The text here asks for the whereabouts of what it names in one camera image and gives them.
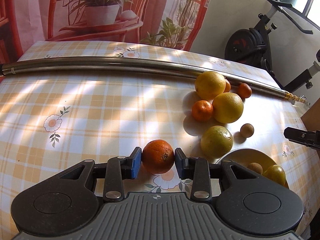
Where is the large round yellow citrus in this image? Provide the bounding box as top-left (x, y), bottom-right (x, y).
top-left (194, 71), bottom-right (227, 100)

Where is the printed room backdrop cloth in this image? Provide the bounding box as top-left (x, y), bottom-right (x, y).
top-left (0, 0), bottom-right (218, 64)

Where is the cream round plate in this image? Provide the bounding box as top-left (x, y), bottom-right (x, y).
top-left (215, 148), bottom-right (290, 189)

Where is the large oval yellow lemon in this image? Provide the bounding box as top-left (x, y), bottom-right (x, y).
top-left (212, 92), bottom-right (244, 124)

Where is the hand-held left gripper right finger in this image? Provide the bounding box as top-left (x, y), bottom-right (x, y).
top-left (174, 147), bottom-right (260, 202)

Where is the brown wooden board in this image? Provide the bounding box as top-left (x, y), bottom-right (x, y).
top-left (300, 107), bottom-right (320, 132)

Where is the brown longan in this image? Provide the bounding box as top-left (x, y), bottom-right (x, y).
top-left (247, 162), bottom-right (263, 175)
top-left (240, 123), bottom-right (255, 138)

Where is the yellow-green lemon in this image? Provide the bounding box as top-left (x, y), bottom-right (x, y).
top-left (200, 126), bottom-right (234, 159)
top-left (262, 164), bottom-right (286, 187)

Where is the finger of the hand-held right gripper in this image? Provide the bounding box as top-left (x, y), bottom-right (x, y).
top-left (284, 127), bottom-right (312, 147)

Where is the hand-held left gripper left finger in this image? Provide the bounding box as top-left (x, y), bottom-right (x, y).
top-left (59, 147), bottom-right (142, 202)

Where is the long metal pole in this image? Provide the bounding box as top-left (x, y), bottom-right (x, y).
top-left (0, 56), bottom-right (310, 105)

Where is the black exercise bike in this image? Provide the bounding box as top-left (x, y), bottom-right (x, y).
top-left (224, 0), bottom-right (320, 93)

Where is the yellow plaid floral tablecloth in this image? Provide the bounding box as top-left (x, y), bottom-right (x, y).
top-left (0, 40), bottom-right (320, 240)

